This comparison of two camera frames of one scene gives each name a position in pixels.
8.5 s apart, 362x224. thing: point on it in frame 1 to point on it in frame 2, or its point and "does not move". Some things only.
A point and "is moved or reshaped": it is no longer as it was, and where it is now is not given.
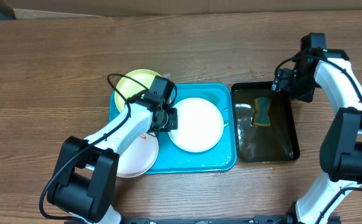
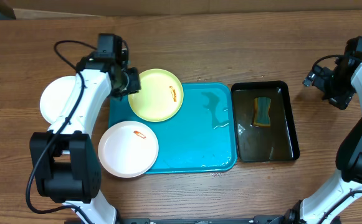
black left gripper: (174, 123) to (134, 73)
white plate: (200, 125) to (55, 96)
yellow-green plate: (128, 87) is moved or reshaped
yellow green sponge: (261, 109) does not move
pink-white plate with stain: (139, 157) does not move
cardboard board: (47, 9) does not move
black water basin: (278, 142) does not move
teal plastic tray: (221, 157) does not move
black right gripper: (285, 86) to (322, 86)
